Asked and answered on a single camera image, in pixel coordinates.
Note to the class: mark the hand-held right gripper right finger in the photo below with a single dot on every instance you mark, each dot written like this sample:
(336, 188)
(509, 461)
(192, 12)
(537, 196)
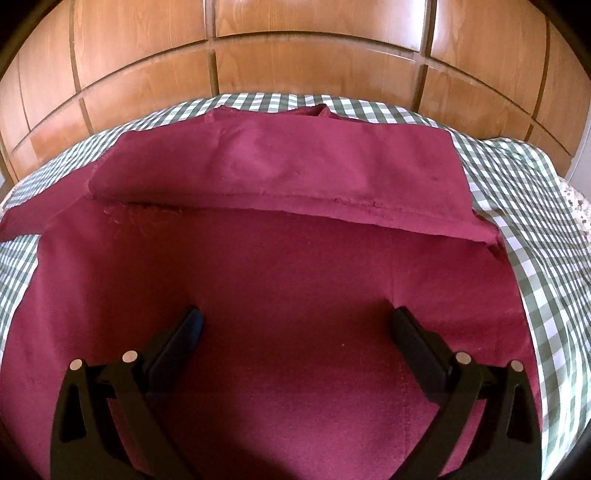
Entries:
(418, 348)

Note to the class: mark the floral bed sheet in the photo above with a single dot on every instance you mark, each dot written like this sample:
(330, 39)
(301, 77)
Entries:
(579, 207)

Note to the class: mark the wooden panelled wardrobe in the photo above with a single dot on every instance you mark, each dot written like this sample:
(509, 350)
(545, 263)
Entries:
(295, 46)

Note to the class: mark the dark red garment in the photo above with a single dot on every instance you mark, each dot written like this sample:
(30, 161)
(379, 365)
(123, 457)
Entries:
(286, 277)

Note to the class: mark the green checkered blanket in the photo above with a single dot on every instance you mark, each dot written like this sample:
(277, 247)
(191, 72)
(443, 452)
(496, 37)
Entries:
(531, 184)

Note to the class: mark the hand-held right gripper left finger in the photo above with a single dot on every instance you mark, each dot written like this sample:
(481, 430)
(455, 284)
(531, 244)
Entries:
(178, 346)

